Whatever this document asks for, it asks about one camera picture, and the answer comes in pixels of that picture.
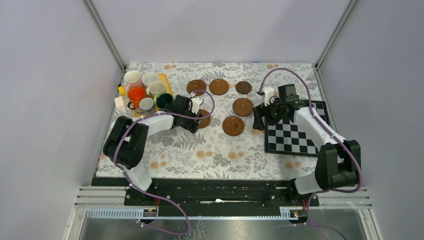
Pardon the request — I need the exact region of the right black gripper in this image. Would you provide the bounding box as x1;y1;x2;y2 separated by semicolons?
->
252;97;287;132

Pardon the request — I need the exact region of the brown wooden coaster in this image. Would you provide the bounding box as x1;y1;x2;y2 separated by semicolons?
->
186;79;207;96
222;116;245;137
197;109;212;129
232;98;254;117
209;79;230;96

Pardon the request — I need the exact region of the dark brown coaster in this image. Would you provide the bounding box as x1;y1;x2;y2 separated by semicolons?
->
235;81;252;95

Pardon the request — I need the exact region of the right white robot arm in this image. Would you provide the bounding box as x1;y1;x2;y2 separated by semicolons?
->
253;84;362;206

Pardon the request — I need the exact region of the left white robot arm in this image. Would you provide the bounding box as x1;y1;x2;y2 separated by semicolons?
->
102;95;203;206

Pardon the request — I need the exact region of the dark green mug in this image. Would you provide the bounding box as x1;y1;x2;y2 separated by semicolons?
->
153;93;174;109

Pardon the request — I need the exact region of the light green mug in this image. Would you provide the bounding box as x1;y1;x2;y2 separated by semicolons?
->
146;80;167;97

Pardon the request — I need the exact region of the black white checkerboard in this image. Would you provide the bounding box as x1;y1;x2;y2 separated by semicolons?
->
264;118;319;157

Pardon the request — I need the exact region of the yellow tray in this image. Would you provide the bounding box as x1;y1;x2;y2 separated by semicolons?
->
133;73;174;118

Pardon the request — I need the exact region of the grey mug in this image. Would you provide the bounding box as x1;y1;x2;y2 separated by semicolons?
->
127;97;156;115

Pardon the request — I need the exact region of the orange mug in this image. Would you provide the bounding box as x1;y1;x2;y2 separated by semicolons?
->
127;86;146;110

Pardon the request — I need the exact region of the floral tablecloth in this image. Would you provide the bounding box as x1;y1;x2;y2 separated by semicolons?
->
127;62;323;180

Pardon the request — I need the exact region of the pink white mug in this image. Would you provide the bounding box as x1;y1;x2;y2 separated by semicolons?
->
124;70;144;92

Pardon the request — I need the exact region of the white pink block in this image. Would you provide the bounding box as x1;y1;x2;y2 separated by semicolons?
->
114;96;125;109

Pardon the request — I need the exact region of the yellow block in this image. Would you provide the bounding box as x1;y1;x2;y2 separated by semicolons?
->
118;86;127;97

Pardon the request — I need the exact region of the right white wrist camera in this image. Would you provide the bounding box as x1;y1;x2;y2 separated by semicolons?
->
258;86;275;107

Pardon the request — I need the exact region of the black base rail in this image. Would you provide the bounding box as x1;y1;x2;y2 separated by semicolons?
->
92;177;309;217

